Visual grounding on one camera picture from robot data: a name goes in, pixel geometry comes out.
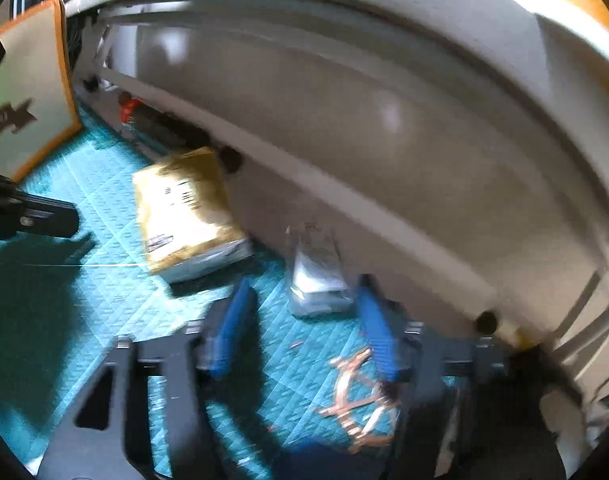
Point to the grey clear plastic packet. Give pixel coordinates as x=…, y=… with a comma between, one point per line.
x=317, y=270

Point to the gold foil packet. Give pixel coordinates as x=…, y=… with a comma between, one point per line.
x=184, y=210

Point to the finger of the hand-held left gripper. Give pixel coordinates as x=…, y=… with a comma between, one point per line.
x=47, y=217

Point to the beige box with banner print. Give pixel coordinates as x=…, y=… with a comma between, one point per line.
x=29, y=75

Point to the large grey bin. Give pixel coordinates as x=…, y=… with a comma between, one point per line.
x=384, y=110

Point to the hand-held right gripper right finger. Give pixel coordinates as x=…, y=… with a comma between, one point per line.
x=379, y=340

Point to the small red figure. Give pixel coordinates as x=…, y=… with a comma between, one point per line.
x=129, y=107

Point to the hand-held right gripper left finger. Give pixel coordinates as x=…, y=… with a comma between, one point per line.
x=232, y=332

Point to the green cutting mat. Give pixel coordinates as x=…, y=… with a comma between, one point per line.
x=109, y=195

